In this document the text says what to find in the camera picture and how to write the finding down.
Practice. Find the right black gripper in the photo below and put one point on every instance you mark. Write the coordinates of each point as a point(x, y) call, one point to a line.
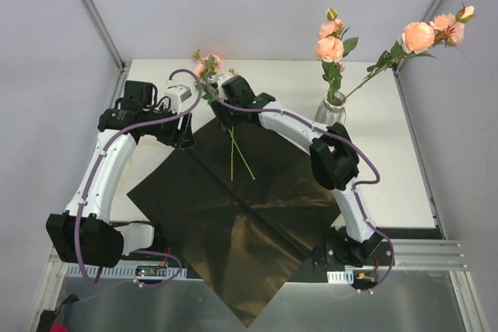
point(221, 115)

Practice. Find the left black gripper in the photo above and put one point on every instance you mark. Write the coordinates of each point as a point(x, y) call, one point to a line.
point(183, 132)

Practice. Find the artificial rose stem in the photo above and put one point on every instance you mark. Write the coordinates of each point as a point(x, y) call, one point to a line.
point(330, 50)
point(207, 64)
point(232, 140)
point(418, 38)

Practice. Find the black wrapping paper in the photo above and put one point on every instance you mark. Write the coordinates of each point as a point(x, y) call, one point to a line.
point(243, 209)

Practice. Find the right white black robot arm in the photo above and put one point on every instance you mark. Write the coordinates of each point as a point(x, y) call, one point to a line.
point(334, 158)

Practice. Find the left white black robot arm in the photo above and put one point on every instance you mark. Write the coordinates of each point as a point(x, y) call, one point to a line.
point(82, 233)

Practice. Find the white ribbed ceramic vase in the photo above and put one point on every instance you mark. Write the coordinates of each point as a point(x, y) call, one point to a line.
point(331, 113)

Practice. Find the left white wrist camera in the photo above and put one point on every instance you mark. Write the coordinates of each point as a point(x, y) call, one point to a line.
point(177, 96)

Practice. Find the left white cable duct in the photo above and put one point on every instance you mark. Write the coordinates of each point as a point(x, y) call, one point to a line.
point(123, 271)

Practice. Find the white cable duct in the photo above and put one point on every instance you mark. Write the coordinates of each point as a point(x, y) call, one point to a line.
point(345, 277)
point(123, 271)

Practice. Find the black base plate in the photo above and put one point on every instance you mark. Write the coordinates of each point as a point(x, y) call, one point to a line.
point(342, 254)

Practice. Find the left aluminium corner post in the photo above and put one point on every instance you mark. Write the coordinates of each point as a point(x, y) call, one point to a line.
point(103, 33)

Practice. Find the right white cable duct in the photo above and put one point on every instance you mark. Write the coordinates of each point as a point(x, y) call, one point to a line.
point(345, 277)

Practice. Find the aluminium frame rail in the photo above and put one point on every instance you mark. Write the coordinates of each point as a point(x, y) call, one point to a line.
point(438, 255)

